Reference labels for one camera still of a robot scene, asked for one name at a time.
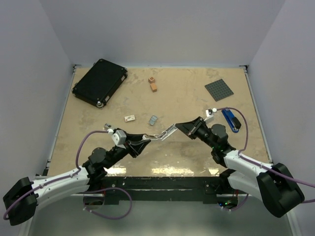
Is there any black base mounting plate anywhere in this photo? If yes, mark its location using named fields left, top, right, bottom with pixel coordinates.
left=84, top=176, right=235, bottom=204

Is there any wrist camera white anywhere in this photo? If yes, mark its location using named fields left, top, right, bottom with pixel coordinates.
left=204, top=108, right=217, bottom=123
left=107, top=129, right=126, bottom=147

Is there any grey metal stapler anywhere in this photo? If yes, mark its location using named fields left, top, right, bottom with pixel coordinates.
left=103, top=123, right=115, bottom=130

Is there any wooden cube with circle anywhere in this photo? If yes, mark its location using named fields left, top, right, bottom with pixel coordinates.
left=148, top=77, right=155, bottom=84

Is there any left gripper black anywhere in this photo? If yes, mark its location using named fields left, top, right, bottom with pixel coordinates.
left=104, top=131, right=150, bottom=169

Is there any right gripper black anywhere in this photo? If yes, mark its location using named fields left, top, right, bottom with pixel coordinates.
left=176, top=117, right=217, bottom=149

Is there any black hard case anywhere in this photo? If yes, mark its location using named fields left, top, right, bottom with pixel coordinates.
left=72, top=59, right=128, bottom=108

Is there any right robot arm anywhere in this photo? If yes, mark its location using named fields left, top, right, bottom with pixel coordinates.
left=175, top=117, right=305, bottom=218

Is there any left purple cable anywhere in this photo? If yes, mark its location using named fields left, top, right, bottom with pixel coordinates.
left=2, top=129, right=133, bottom=220

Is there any plain wooden block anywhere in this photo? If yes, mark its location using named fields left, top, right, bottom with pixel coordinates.
left=150, top=83, right=157, bottom=92

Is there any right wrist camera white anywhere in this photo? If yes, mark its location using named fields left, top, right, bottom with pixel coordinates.
left=204, top=108, right=217, bottom=123

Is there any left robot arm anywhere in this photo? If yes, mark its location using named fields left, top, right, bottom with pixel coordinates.
left=3, top=129, right=151, bottom=226

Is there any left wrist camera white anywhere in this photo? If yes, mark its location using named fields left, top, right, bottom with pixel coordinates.
left=107, top=129, right=126, bottom=147

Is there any blue stapler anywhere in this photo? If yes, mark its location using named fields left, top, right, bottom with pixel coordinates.
left=221, top=108, right=242, bottom=133

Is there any grey studded baseplate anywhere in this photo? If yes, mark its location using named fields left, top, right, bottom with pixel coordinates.
left=205, top=79, right=234, bottom=102

